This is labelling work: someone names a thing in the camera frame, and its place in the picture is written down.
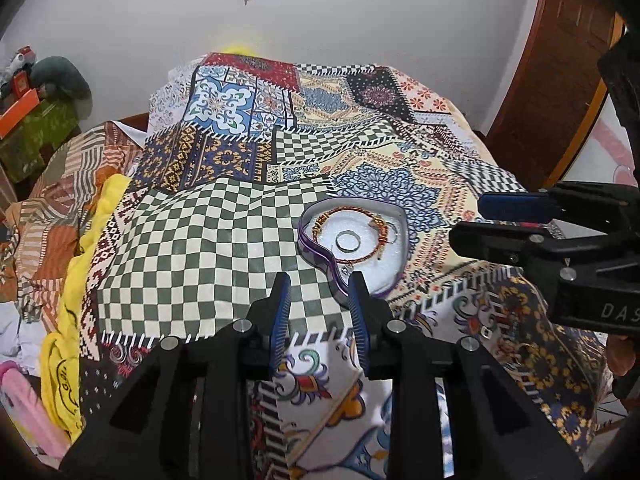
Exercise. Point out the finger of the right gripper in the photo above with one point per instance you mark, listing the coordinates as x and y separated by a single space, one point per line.
518 207
523 247

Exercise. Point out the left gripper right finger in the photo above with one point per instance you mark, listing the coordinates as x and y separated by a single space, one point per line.
496 431

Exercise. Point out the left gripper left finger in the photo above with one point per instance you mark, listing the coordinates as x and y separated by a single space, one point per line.
183 412

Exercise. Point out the purple heart-shaped tin box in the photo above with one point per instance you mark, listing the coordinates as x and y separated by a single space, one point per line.
341 235

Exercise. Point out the white sliding wardrobe door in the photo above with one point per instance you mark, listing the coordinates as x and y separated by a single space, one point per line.
606 154

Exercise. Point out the yellow cloth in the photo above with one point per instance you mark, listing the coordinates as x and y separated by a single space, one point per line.
59 355

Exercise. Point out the pink cloth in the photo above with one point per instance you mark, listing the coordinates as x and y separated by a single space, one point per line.
47 441

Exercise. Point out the striped orange blanket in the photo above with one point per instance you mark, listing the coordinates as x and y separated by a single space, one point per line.
44 229

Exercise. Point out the colourful patchwork bed cover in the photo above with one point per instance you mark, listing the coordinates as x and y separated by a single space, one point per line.
253 167

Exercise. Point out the green patterned covered stand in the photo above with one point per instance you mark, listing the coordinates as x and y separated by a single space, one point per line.
32 142

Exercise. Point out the yellow object behind bed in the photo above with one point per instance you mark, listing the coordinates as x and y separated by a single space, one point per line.
239 49

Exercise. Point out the orange cardboard box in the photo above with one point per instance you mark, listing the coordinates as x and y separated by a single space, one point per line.
18 111

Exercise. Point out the grey stuffed cushion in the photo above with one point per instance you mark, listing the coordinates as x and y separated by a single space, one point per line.
64 75

